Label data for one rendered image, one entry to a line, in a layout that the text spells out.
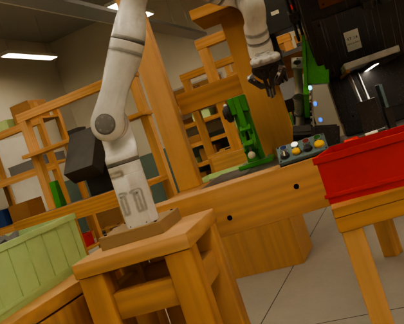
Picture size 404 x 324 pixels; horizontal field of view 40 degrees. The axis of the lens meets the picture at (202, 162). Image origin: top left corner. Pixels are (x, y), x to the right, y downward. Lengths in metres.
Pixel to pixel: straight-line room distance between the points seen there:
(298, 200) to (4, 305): 0.85
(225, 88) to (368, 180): 1.13
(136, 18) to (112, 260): 0.63
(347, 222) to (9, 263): 0.84
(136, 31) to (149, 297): 0.68
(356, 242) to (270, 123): 1.00
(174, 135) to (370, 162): 1.13
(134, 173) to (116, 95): 0.21
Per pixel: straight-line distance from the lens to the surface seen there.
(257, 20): 1.63
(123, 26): 1.50
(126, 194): 1.49
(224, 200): 1.68
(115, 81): 1.48
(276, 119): 2.25
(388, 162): 1.35
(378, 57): 1.71
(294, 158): 1.65
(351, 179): 1.37
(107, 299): 1.47
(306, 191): 1.65
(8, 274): 1.50
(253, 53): 1.69
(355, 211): 1.33
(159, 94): 2.33
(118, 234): 1.51
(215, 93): 2.36
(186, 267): 1.37
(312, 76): 1.88
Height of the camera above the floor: 1.04
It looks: 2 degrees down
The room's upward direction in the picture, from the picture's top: 19 degrees counter-clockwise
